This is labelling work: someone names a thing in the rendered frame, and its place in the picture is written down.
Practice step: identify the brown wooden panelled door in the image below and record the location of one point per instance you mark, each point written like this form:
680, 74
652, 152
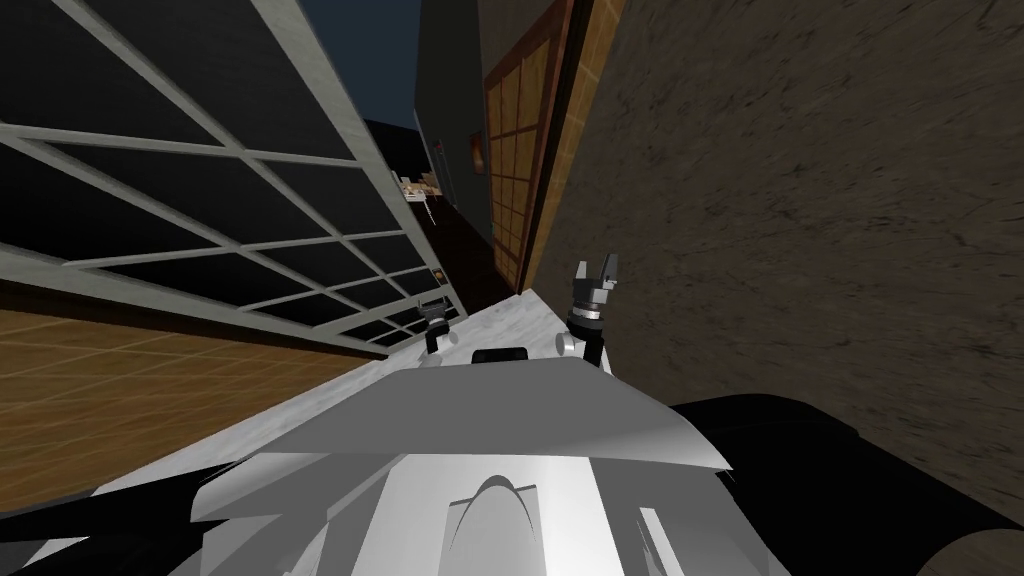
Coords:
516, 160

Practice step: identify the small table with items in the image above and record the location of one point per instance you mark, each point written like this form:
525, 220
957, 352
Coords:
419, 190

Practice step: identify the small orange wall picture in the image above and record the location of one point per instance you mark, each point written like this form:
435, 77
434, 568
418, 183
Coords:
478, 153

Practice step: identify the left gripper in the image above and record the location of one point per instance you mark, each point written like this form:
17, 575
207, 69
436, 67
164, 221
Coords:
434, 311

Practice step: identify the large white-framed grid window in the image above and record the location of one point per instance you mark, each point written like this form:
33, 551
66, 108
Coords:
160, 200

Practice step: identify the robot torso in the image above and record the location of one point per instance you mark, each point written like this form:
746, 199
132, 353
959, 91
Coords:
496, 432

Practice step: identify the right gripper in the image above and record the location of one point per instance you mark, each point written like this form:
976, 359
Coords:
593, 287

